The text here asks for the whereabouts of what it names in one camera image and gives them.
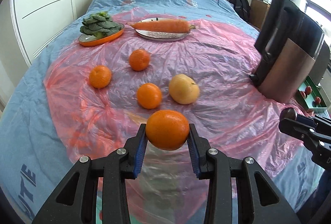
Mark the orange mandarin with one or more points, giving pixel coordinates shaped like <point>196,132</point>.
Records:
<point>139,59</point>
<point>100,76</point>
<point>149,96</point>
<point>167,129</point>

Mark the red apple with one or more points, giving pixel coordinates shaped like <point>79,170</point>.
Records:
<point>303,94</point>
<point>307,89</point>
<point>317,100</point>

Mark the carrot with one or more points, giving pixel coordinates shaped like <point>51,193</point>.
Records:
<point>160,26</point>

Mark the pink plastic sheet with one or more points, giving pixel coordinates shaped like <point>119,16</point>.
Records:
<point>219,58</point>

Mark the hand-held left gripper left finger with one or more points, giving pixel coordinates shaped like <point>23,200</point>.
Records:
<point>138,154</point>

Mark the silver round plate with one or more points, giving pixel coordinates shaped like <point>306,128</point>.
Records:
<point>161,35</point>

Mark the green leafy vegetable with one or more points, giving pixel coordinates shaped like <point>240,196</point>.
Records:
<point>99,24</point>

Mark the copper and black kettle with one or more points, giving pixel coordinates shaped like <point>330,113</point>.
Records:
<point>289,45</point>

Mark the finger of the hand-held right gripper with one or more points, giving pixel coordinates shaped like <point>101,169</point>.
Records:
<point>293,128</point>
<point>314,122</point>

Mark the wooden cabinet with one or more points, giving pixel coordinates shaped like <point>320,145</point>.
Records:
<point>260,11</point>

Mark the black backpack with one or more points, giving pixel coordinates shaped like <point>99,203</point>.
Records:
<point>240,5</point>

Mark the yellow pear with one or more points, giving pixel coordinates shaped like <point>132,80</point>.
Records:
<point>184,89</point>

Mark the green tray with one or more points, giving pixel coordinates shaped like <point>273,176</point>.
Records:
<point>311,106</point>

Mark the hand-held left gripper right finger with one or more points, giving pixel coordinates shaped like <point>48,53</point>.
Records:
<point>194,154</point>

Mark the orange oval plate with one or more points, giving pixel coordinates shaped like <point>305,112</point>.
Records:
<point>108,38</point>

